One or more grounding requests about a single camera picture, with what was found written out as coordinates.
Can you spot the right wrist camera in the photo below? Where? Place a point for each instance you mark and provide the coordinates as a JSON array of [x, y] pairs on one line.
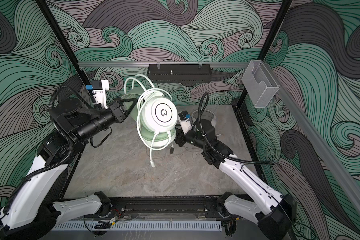
[[185, 120]]

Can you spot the clear plastic wall bin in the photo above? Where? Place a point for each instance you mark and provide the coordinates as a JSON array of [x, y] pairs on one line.
[[260, 83]]

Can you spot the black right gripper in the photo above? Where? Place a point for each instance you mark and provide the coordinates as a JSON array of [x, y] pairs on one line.
[[181, 137]]

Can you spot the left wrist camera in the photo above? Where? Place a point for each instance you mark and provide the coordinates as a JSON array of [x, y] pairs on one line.
[[99, 88]]

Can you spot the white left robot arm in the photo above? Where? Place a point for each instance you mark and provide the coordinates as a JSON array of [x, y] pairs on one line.
[[33, 208]]

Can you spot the white slotted cable duct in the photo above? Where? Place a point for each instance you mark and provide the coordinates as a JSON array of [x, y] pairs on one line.
[[142, 225]]

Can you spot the aluminium wall rail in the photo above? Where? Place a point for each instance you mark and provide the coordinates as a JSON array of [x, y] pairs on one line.
[[126, 64]]

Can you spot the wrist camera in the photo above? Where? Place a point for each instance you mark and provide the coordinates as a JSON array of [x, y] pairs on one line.
[[99, 88], [185, 120]]

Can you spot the black perforated wall tray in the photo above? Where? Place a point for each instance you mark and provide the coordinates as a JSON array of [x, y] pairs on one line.
[[185, 74]]

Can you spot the white headphones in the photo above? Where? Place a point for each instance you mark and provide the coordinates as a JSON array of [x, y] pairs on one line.
[[207, 115]]

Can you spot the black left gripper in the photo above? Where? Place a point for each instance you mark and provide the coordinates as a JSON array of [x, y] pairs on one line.
[[118, 114]]

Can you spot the mint green headphones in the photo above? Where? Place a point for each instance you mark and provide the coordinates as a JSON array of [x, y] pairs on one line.
[[155, 113]]

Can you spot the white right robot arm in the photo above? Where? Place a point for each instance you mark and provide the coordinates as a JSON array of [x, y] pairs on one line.
[[273, 212]]

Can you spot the black frame post left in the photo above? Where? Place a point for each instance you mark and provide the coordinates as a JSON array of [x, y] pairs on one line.
[[43, 6]]

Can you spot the black frame post right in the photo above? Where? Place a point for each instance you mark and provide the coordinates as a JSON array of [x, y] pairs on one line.
[[276, 25]]

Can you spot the black frame post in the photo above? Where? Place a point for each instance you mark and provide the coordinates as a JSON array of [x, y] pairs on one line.
[[43, 6], [276, 25]]

